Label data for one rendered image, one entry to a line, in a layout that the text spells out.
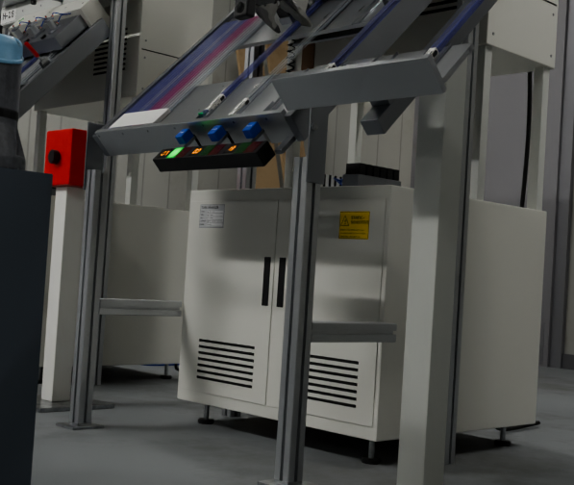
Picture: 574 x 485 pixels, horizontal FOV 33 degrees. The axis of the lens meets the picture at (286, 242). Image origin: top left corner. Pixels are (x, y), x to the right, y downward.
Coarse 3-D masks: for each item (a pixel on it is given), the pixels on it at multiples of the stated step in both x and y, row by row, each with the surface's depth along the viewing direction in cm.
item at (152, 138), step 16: (256, 112) 198; (272, 112) 194; (112, 128) 234; (128, 128) 229; (144, 128) 224; (160, 128) 221; (176, 128) 217; (192, 128) 213; (208, 128) 210; (224, 128) 206; (240, 128) 203; (272, 128) 197; (288, 128) 194; (112, 144) 238; (128, 144) 234; (144, 144) 229; (160, 144) 225; (176, 144) 221; (192, 144) 217; (208, 144) 214
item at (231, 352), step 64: (192, 192) 262; (256, 192) 244; (320, 192) 228; (384, 192) 214; (192, 256) 260; (256, 256) 242; (320, 256) 226; (384, 256) 213; (512, 256) 247; (192, 320) 258; (256, 320) 240; (320, 320) 225; (384, 320) 212; (512, 320) 247; (192, 384) 256; (256, 384) 239; (320, 384) 223; (384, 384) 212; (512, 384) 248
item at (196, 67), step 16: (256, 16) 256; (224, 32) 258; (240, 32) 251; (208, 48) 253; (224, 48) 247; (192, 64) 248; (208, 64) 242; (176, 80) 245; (192, 80) 238; (144, 96) 246; (160, 96) 240; (176, 96) 234; (128, 112) 243; (144, 112) 236; (160, 112) 231
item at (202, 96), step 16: (256, 80) 220; (192, 96) 232; (208, 96) 227; (240, 96) 216; (256, 96) 211; (272, 96) 207; (176, 112) 229; (192, 112) 223; (208, 112) 216; (224, 112) 213; (240, 112) 208
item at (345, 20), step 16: (336, 0) 238; (352, 0) 232; (368, 0) 227; (320, 16) 234; (336, 16) 228; (352, 16) 223; (368, 16) 218; (256, 32) 249; (272, 32) 242; (304, 32) 231; (320, 32) 226; (336, 32) 233; (352, 32) 228; (240, 48) 247
